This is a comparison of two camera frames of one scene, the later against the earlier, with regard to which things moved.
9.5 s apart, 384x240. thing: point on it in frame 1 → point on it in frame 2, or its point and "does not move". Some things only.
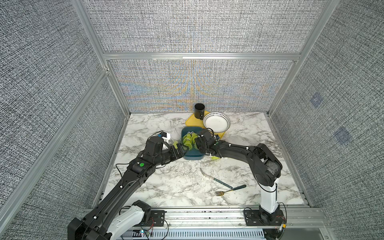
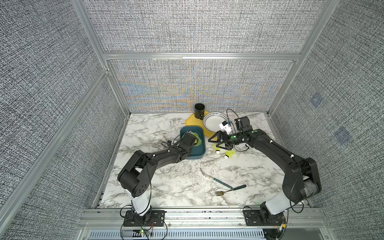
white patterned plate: [219, 122] does not move
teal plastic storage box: [191, 154] does not move
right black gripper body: [202, 148] → [234, 139]
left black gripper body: [172, 156] → [189, 151]
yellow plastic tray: [191, 121] does not move
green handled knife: [216, 180] does not move
